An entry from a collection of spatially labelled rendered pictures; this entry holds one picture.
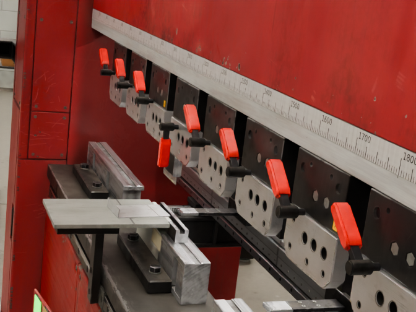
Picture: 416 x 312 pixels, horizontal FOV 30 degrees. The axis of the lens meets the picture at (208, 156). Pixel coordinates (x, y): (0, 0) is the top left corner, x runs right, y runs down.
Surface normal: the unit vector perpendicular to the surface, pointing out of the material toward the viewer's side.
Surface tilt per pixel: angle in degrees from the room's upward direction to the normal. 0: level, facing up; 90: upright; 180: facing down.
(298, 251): 90
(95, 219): 0
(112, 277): 0
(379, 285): 90
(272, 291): 0
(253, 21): 90
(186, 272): 90
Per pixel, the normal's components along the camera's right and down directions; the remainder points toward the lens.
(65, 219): 0.11, -0.96
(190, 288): 0.33, 0.26
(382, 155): -0.94, -0.03
